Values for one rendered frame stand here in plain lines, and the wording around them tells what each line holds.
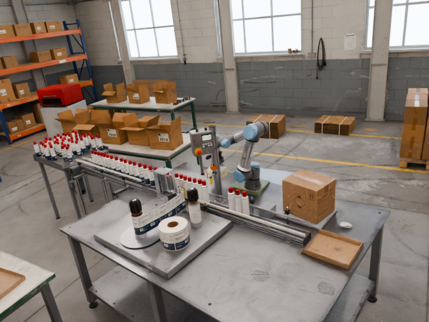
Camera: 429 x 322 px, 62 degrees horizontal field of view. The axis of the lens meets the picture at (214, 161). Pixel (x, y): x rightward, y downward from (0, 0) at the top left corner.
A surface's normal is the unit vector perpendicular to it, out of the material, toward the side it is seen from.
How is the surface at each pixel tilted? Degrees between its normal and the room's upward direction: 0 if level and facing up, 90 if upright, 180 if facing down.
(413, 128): 87
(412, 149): 90
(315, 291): 0
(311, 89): 90
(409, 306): 0
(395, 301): 0
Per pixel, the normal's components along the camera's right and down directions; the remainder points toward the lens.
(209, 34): -0.50, 0.38
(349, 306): -0.11, -0.92
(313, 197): -0.75, 0.33
